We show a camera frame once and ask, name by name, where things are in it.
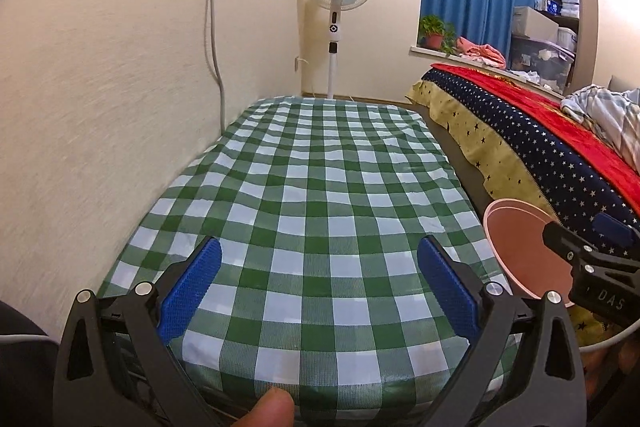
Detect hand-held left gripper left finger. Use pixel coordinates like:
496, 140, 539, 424
52, 236, 223, 427

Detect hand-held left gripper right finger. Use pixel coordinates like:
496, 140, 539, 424
416, 235, 587, 427

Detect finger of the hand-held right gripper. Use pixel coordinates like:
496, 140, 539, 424
542, 219, 640, 272
592, 212, 640, 253

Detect pink bin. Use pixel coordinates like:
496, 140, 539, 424
482, 198, 576, 308

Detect person's left hand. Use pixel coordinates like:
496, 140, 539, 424
235, 388, 296, 427

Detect navy star bedsheet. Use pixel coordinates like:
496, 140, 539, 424
405, 68, 640, 348

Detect red blanket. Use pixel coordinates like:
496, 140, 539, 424
431, 63, 640, 208

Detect striped cloth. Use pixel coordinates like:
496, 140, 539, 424
560, 84, 640, 158

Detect green checked tablecloth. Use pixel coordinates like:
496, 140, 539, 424
95, 96, 521, 427

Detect clear storage bin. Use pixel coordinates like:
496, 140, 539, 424
509, 36, 576, 88

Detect dark cloth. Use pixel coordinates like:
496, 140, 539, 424
0, 302, 58, 427

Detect white lidded container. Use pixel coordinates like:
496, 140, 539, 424
555, 27, 578, 52

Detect pink cloth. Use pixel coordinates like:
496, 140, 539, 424
455, 37, 507, 68

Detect grey bookshelf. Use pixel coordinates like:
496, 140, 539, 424
542, 0, 598, 92

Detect white storage box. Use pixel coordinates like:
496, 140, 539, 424
512, 6, 560, 40

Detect stacked white packages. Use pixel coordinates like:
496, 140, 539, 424
534, 0, 581, 18

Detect potted green plant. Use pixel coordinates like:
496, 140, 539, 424
419, 14, 458, 55

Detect white cable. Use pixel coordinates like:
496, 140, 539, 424
580, 322, 640, 353

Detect grey wall cable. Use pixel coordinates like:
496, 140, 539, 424
202, 0, 226, 130

